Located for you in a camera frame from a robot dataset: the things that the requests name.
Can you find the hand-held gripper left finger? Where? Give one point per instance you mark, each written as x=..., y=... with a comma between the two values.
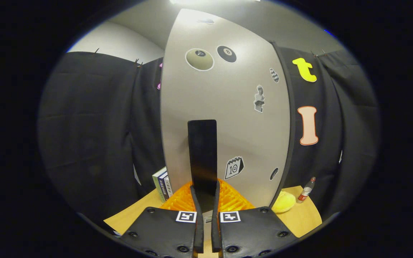
x=197, y=218

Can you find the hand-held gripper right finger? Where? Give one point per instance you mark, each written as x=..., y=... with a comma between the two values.
x=216, y=218

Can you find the beige shoe cabinet door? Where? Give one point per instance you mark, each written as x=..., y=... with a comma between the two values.
x=235, y=122

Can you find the dark grey shoe cabinet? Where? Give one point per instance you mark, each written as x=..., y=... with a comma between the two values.
x=292, y=136

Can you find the white book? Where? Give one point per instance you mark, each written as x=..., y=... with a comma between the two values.
x=169, y=186

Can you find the navy blue book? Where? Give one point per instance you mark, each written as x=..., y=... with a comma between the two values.
x=164, y=186

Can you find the green spine book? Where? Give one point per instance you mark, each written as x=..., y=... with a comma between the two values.
x=158, y=182

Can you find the yellow plush toy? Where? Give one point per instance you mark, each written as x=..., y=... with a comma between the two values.
x=283, y=202

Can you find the red label plastic bottle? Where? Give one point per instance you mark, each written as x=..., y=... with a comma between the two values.
x=305, y=191

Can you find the large ceiling light panel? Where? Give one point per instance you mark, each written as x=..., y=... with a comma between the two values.
x=185, y=1

